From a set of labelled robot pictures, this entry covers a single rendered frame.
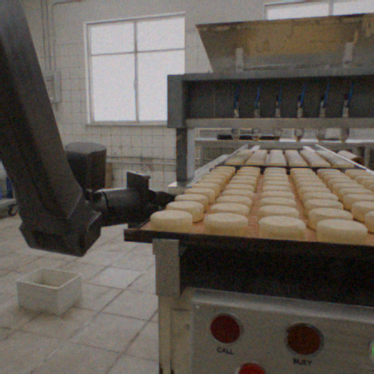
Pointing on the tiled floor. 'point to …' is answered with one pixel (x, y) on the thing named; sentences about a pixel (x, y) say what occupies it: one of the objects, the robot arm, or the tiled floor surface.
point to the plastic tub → (49, 290)
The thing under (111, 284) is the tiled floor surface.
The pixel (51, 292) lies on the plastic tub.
